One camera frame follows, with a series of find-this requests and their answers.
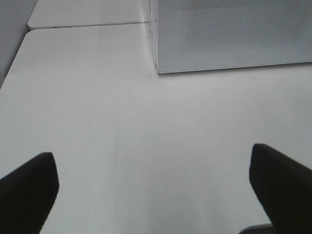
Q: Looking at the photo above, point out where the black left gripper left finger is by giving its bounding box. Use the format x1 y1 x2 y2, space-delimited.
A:
0 152 59 234

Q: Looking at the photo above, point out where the white microwave door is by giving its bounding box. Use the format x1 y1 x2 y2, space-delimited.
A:
151 0 312 73

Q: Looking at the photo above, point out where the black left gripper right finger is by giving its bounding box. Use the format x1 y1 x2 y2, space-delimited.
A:
249 143 312 234

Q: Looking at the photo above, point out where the white microwave oven body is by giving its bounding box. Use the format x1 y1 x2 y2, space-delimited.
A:
148 0 159 71

